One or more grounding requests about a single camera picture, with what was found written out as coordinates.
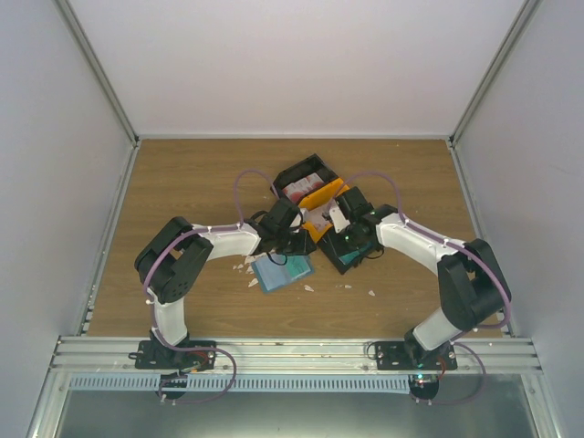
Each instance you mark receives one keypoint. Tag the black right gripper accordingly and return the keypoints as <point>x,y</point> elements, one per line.
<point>364,245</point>

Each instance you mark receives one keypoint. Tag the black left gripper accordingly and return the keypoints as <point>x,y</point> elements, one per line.
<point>303,246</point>

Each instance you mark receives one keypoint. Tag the teal green VIP card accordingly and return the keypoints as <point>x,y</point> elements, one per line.
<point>298,267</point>

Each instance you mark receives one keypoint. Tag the teal leather card holder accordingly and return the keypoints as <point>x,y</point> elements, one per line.
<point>271,273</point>

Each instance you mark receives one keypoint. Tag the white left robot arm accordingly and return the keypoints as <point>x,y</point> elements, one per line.
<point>169,265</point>

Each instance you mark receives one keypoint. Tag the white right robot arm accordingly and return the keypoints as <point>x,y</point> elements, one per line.
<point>471,284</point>

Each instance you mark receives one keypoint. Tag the teal card holder stack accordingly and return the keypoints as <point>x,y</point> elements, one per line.
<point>353,257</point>

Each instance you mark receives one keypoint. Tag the pink white card stack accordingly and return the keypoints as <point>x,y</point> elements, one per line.
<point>319,218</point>

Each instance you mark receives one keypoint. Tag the red white card stack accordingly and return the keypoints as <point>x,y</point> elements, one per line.
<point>294,191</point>

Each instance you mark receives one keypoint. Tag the black storage bin with cards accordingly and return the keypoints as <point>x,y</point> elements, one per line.
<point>312,163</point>

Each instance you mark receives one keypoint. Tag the black storage bin with holders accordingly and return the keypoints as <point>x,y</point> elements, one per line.
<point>341,253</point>

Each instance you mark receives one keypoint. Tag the yellow storage bin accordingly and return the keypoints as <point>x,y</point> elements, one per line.
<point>317,205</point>

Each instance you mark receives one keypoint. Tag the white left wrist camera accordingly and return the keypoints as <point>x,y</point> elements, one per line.
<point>299,219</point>

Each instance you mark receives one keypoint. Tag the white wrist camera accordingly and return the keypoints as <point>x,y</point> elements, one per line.
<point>299,219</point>
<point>338,219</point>

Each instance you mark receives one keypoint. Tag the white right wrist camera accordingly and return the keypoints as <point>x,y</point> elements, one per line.
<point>338,219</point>

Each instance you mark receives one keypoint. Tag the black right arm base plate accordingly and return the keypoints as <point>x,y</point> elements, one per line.
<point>425,369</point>

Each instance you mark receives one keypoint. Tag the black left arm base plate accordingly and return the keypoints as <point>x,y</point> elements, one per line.
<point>174,365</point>

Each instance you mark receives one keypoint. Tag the grey slotted cable duct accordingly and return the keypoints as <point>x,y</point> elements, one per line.
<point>243,383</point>

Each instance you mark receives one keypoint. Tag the aluminium mounting rail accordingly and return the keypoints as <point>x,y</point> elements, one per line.
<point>297,356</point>

